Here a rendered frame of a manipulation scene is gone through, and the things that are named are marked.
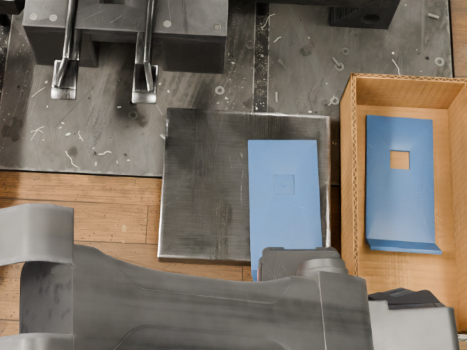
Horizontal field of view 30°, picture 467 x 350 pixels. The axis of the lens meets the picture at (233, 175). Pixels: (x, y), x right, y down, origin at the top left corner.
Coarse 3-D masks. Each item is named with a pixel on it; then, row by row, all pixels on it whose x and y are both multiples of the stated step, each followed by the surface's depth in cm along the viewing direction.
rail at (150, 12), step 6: (150, 0) 86; (150, 6) 86; (150, 12) 86; (150, 18) 85; (150, 24) 85; (150, 30) 85; (150, 36) 85; (150, 42) 85; (150, 48) 84; (144, 54) 84; (150, 54) 84; (144, 60) 84
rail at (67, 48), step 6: (72, 0) 86; (72, 6) 85; (72, 12) 85; (72, 18) 85; (66, 24) 85; (72, 24) 85; (66, 30) 85; (66, 36) 84; (66, 42) 84; (66, 48) 84; (66, 54) 84
